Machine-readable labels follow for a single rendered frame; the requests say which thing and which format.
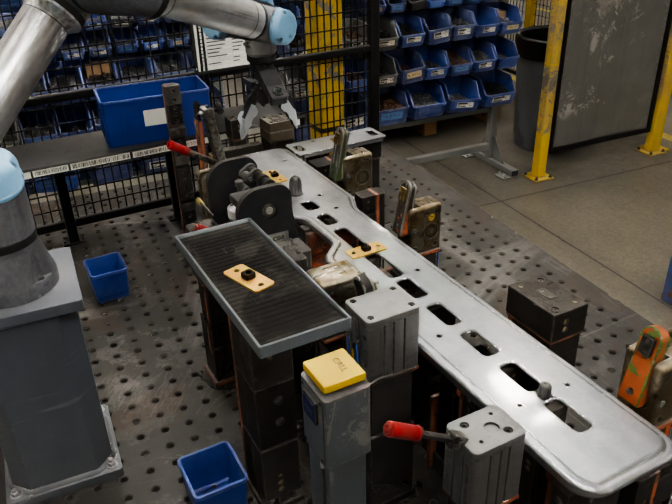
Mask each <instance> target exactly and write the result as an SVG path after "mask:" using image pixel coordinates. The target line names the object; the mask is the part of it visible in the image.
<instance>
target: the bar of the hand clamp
mask: <svg viewBox="0 0 672 504"><path fill-rule="evenodd" d="M199 110H200V111H199V112H198V114H196V118H197V119H198V118H201V119H202V120H203V124H204V127H205V131H206V134H207V138H208V141H209V145H210V148H211V152H212V155H213V159H215V160H217V162H219V161H221V160H224V159H225V160H226V157H225V153H224V149H223V146H222V142H221V139H220V135H219V131H218V128H217V124H216V120H215V117H214V114H215V112H217V113H218V114H219V115H221V114H223V112H224V110H223V107H222V105H221V104H220V103H219V102H218V103H216V105H215V108H213V107H211V108H209V106H208V105H204V106H200V107H199Z"/></svg>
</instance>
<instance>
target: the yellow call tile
mask: <svg viewBox="0 0 672 504"><path fill-rule="evenodd" d="M303 369H304V370H305V372H306V373H307V374H308V375H309V376H310V378H311V379H312V380H313V381H314V383H315V384H316V385H317V386H318V388H319V389H320V390H321V391H322V392H323V394H328V393H330V392H333V391H336V390H338V389H341V388H344V387H346V386H349V385H352V384H354V383H357V382H360V381H362V380H365V379H366V373H365V371H364V370H363V369H362V368H361V367H360V366H359V365H358V364H357V363H356V361H355V360H354V359H353V358H352V357H351V356H350V355H349V354H348V353H347V352H346V351H345V350H344V349H343V348H342V349H339V350H336V351H333V352H330V353H327V354H325V355H322V356H319V357H316V358H313V359H310V360H307V361H305V362H303Z"/></svg>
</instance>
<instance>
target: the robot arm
mask: <svg viewBox="0 0 672 504"><path fill-rule="evenodd" d="M22 3H23V5H22V7H21V8H20V10H19V11H18V13H17V15H16V16H15V18H14V19H13V21H12V22H11V24H10V25H9V27H8V29H7V30H6V32H5V33H4V35H3V36H2V38H1V40H0V143H1V141H2V139H3V138H4V136H5V134H6V133H7V131H8V130H9V128H10V126H11V125H12V123H13V122H14V120H15V118H16V117H17V115H18V114H19V112H20V110H21V109H22V107H23V106H24V104H25V102H26V101H27V99H28V98H29V96H30V94H31V93H32V91H33V89H34V88H35V86H36V85H37V83H38V81H39V80H40V78H41V77H42V75H43V73H44V72H45V70H46V69H47V67H48V65H49V64H50V62H51V61H52V59H53V57H54V56H55V54H56V53H57V51H58V49H59V48H60V46H61V44H62V43H63V41H64V40H65V38H66V36H67V35H68V34H73V33H79V32H80V31H81V30H82V28H83V27H84V25H85V23H86V22H87V20H88V18H89V17H90V15H91V14H95V15H108V16H130V17H139V18H145V19H149V20H156V19H158V18H160V17H164V18H168V19H172V20H176V21H180V22H184V23H189V24H193V25H197V26H201V27H202V29H203V31H204V33H205V34H206V36H207V37H209V38H210V39H212V40H220V39H221V40H224V39H226V38H237V39H243V40H245V42H243V46H245V51H246V53H247V61H248V62H250V73H251V75H249V76H248V77H242V79H243V90H244V98H245V101H244V111H241V112H240V113H239V115H238V121H239V123H240V137H241V139H242V140H243V139H244V138H245V137H246V136H247V135H248V131H249V128H250V127H251V125H252V120H253V119H254V118H255V117H256V116H257V114H258V110H257V108H256V106H255V105H256V103H257V102H258V103H260V104H261V106H263V107H264V106H265V104H268V103H270V105H271V106H275V105H278V107H279V108H280V109H281V110H282V111H284V112H285V113H286V116H287V117H288V118H289V119H290V121H291V124H292V125H293V127H294V128H295V129H297V128H298V121H297V115H296V111H295V106H294V102H293V99H292V96H291V94H290V93H289V92H288V91H287V90H286V88H285V86H284V84H283V83H282V81H281V79H280V77H279V75H278V73H277V71H276V69H275V67H274V65H273V64H270V62H271V61H274V60H276V53H275V52H276V51H277V46H276V45H287V44H289V43H290V42H291V41H292V40H293V39H294V37H295V35H296V31H297V30H296V29H297V22H296V18H295V16H294V14H293V13H292V12H291V11H290V10H287V9H282V8H281V7H277V8H275V7H274V3H273V0H22ZM245 85H246V92H247V94H245ZM24 183H25V179H24V175H23V172H22V170H21V168H20V167H19V163H18V161H17V159H16V157H15V156H14V155H13V154H12V153H11V152H9V151H7V150H5V149H3V148H0V309H5V308H11V307H16V306H20V305H23V304H26V303H29V302H31V301H34V300H36V299H38V298H40V297H42V296H44V295H45V294H47V293H48V292H49V291H51V290H52V289H53V288H54V287H55V286H56V284H57V283H58V281H59V271H58V268H57V264H56V262H55V260H54V259H53V257H52V256H51V254H50V253H49V252H48V250H47V249H46V247H45V246H44V244H43V243H42V242H41V240H40V239H39V237H38V234H37V230H36V226H35V222H34V219H33V215H32V211H31V207H30V203H29V199H28V196H27V192H26V188H25V184H24Z"/></svg>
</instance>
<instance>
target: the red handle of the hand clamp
mask: <svg viewBox="0 0 672 504"><path fill-rule="evenodd" d="M166 146H167V149H169V150H171V151H174V152H177V153H179V154H182V155H184V156H190V157H193V158H195V159H198V160H200V161H203V162H205V163H208V164H210V165H214V164H216V163H217V160H215V159H212V158H210V157H208V156H205V155H203V154H200V153H198V152H195V151H193V150H190V148H189V147H186V146H184V145H181V144H179V143H176V142H174V141H172V140H170V141H169V142H167V144H166Z"/></svg>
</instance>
